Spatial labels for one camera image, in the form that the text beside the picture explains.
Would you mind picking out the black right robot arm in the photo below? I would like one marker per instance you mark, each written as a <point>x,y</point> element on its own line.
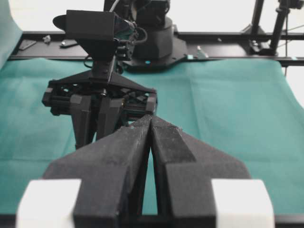
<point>152,36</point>

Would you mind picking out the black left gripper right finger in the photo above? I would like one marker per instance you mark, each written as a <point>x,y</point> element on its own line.
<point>183,168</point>

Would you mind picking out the black aluminium frame rail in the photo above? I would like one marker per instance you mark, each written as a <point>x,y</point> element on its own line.
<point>187,46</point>

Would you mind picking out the black tripod stand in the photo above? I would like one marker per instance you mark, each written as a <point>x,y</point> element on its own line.
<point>266,32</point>

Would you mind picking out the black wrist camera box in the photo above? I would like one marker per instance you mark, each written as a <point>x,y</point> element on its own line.
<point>97,32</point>

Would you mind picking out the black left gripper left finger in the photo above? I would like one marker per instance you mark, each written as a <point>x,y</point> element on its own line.
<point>112,171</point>

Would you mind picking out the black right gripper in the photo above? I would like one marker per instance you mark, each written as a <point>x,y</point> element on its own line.
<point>99,97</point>

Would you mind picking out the green cloth mat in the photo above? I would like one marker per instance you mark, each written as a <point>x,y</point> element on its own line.
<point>242,107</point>

